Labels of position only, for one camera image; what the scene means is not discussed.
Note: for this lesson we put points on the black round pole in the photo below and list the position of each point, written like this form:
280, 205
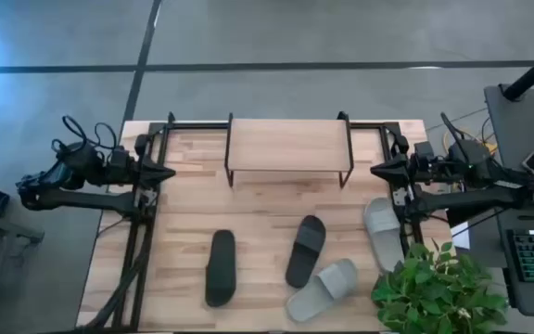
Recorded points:
533, 74

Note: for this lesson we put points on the black device at left edge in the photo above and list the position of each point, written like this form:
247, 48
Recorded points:
193, 125

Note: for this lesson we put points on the grey metal side stand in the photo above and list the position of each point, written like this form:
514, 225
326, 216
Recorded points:
7, 227

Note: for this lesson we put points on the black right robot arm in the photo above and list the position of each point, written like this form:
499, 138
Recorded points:
471, 201

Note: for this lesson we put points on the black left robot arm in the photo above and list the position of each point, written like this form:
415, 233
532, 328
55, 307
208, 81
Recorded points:
86, 199

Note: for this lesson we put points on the black rubber slide sandal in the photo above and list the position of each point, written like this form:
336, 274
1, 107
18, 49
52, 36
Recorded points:
306, 250
220, 268

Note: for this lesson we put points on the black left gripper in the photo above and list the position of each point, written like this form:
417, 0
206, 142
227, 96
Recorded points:
138, 171

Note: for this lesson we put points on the grey side desk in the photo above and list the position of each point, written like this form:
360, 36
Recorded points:
526, 120

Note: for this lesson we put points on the silver frame corner bracket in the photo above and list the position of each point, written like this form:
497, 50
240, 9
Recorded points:
399, 197
149, 197

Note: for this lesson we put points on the grey rubber slide sandal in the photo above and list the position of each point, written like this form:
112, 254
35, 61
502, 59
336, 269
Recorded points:
383, 233
322, 290

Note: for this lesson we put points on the green leafy potted plant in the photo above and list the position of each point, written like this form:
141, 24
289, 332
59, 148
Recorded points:
434, 297

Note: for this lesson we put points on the wooden shelf with black legs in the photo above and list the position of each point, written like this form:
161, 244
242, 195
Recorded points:
290, 144

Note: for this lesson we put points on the white paper sheet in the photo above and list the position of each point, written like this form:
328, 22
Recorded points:
462, 236

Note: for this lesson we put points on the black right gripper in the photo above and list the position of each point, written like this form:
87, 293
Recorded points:
415, 171

